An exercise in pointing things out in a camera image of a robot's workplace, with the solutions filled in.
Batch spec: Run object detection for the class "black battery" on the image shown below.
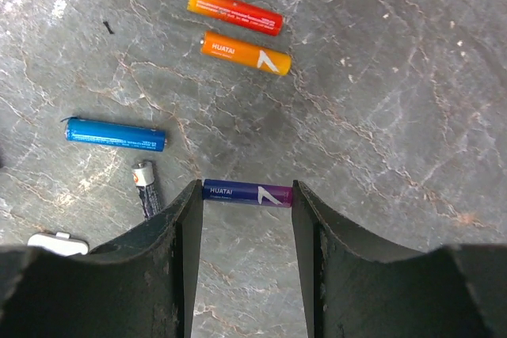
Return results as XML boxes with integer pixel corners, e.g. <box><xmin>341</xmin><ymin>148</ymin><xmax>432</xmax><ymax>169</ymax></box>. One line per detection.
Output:
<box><xmin>132</xmin><ymin>161</ymin><xmax>162</xmax><ymax>219</ymax></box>

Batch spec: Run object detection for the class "purple blue battery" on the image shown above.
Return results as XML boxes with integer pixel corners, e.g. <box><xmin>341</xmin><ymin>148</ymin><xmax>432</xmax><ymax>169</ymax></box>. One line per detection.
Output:
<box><xmin>202</xmin><ymin>179</ymin><xmax>292</xmax><ymax>208</ymax></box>

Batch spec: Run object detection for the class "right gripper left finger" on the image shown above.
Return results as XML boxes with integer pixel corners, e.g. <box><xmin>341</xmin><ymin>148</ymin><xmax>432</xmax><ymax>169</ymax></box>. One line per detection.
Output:
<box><xmin>1</xmin><ymin>180</ymin><xmax>203</xmax><ymax>337</ymax></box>

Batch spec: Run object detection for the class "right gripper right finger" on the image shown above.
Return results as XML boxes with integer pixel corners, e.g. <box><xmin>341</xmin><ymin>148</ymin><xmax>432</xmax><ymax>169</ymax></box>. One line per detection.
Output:
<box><xmin>292</xmin><ymin>181</ymin><xmax>506</xmax><ymax>337</ymax></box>

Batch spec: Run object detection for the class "white battery cover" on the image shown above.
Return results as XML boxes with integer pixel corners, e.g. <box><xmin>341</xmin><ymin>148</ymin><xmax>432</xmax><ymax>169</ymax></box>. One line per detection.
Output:
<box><xmin>27</xmin><ymin>232</ymin><xmax>90</xmax><ymax>256</ymax></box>

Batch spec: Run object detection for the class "red orange battery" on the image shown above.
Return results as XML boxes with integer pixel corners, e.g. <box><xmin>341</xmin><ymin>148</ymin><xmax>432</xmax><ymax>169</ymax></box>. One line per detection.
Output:
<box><xmin>187</xmin><ymin>0</ymin><xmax>284</xmax><ymax>36</ymax></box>

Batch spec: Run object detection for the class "dark blue battery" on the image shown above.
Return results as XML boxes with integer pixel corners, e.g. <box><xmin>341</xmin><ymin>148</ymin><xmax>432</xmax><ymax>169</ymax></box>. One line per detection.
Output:
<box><xmin>63</xmin><ymin>116</ymin><xmax>168</xmax><ymax>152</ymax></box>

